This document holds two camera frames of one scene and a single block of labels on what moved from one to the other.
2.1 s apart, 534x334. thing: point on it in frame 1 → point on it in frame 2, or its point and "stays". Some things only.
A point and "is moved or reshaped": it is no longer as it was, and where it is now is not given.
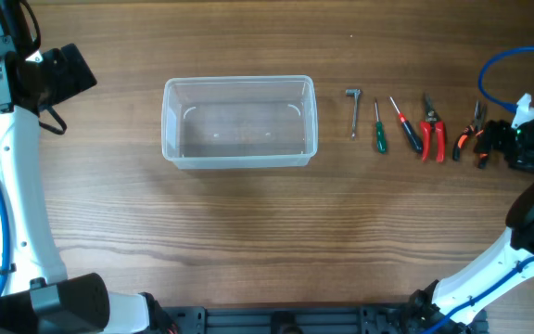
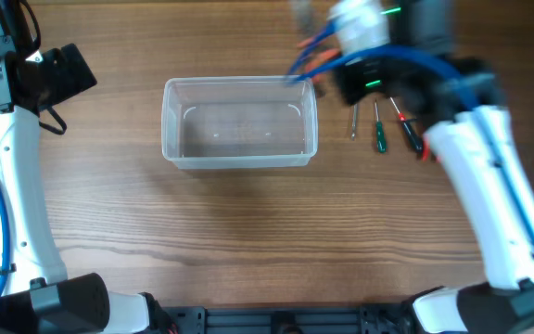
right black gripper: [497, 135] → [346, 91]
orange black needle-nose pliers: [476, 129] is moved or reshaped
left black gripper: [74, 75] stays
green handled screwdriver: [381, 145] stays
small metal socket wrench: [356, 93] stays
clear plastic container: [240, 122] stays
